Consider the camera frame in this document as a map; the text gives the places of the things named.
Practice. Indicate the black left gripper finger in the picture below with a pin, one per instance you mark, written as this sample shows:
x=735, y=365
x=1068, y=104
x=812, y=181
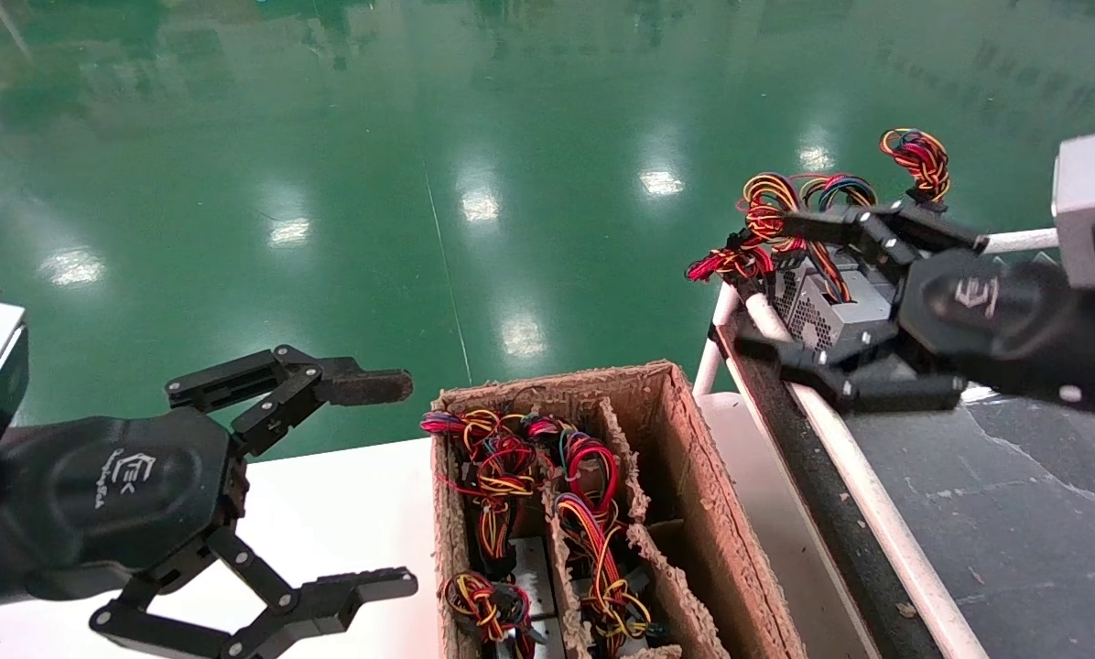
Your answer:
x=273, y=375
x=323, y=599

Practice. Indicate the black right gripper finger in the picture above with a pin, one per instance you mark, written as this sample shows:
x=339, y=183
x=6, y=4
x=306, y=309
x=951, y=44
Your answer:
x=877, y=384
x=877, y=229

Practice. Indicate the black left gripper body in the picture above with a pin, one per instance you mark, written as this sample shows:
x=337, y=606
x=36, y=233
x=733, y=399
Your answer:
x=113, y=494

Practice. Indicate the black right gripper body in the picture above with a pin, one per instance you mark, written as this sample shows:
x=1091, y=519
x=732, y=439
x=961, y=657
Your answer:
x=973, y=311

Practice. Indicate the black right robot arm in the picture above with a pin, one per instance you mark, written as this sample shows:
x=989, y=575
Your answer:
x=1088, y=357

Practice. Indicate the black table mat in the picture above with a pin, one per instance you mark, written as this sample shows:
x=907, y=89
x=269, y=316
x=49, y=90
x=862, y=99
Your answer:
x=1014, y=513

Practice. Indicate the brown cardboard box with dividers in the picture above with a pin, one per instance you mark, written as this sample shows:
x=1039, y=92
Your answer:
x=694, y=476

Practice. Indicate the white frame pipe black joint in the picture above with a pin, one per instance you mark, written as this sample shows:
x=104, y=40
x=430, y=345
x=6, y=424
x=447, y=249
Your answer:
x=1024, y=241

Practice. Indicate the long white frame pipe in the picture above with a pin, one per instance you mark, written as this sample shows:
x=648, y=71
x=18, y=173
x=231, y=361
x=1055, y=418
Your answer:
x=877, y=513

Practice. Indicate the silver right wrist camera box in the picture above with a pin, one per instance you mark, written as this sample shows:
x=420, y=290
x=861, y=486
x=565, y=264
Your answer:
x=1092, y=201

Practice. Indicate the short white frame pipe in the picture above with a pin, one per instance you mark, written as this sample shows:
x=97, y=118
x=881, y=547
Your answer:
x=712, y=352

